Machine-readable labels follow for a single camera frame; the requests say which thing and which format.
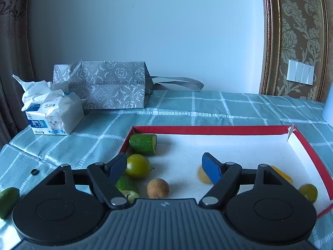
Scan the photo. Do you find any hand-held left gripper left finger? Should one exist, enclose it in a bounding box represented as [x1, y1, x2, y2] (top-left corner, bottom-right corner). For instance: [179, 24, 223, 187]
[44, 152, 130, 209]

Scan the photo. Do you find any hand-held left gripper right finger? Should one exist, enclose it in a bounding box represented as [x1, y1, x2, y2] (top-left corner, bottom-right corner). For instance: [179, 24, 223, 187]
[199, 151, 286, 209]

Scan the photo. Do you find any round green fruit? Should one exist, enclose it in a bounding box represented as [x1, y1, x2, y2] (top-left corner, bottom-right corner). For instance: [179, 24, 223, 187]
[125, 154, 152, 179]
[298, 184, 318, 203]

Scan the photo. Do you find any round-ended green cucumber piece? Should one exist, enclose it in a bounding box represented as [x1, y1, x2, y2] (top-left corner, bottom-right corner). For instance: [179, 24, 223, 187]
[115, 174, 141, 204]

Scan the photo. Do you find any red cardboard box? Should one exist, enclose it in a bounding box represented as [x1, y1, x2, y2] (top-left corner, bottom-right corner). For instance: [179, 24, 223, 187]
[121, 125, 333, 219]

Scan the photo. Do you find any short green cucumber piece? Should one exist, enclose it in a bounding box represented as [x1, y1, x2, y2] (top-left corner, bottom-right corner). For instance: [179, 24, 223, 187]
[129, 134, 158, 156]

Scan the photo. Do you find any brown longan with twig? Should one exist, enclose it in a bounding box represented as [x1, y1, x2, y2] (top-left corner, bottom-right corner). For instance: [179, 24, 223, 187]
[147, 178, 170, 199]

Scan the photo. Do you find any yellow fruit wedge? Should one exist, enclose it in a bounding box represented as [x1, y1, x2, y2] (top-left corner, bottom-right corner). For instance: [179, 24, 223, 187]
[269, 165, 293, 185]

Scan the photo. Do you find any teal checked tablecloth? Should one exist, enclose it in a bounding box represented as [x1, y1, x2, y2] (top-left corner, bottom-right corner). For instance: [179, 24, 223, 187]
[0, 90, 333, 250]

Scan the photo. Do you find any white tissue pack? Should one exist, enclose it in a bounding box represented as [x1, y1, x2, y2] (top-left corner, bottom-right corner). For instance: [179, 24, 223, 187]
[12, 74, 85, 135]

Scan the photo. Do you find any grey patterned tote bag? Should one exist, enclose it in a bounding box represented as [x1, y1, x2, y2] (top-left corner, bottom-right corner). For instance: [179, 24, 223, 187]
[53, 61, 205, 110]

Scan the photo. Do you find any long green cucumber piece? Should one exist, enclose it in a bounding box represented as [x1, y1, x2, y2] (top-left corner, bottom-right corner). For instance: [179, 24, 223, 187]
[0, 187, 20, 220]

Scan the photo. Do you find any white electric kettle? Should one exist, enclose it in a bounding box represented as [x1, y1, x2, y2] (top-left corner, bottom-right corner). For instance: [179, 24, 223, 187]
[323, 83, 333, 125]

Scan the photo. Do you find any brown patterned curtain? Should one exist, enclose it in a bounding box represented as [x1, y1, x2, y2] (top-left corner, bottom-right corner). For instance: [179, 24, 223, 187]
[0, 0, 30, 146]

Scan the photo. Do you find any white wall switch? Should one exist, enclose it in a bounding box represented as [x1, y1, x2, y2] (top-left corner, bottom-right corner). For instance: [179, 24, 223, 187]
[287, 59, 314, 85]

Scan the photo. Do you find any gold patterned wall panel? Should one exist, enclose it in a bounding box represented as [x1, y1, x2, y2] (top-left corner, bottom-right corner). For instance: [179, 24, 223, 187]
[260, 0, 333, 102]

